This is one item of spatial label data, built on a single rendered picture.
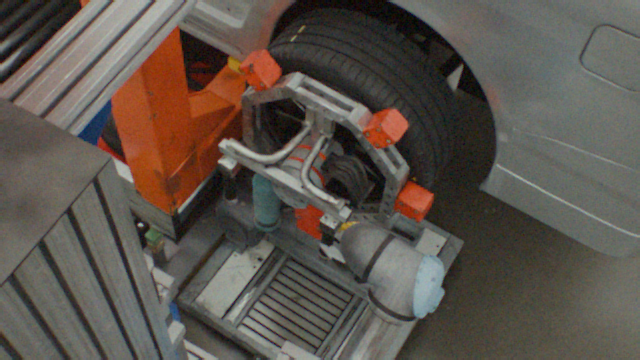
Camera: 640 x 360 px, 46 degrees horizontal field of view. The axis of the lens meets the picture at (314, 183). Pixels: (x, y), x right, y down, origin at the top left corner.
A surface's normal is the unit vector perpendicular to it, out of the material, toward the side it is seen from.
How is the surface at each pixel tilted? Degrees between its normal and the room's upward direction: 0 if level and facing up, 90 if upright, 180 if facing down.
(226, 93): 0
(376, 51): 9
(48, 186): 0
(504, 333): 0
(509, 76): 90
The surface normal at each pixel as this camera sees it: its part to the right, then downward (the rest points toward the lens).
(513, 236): 0.05, -0.53
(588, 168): -0.54, 0.70
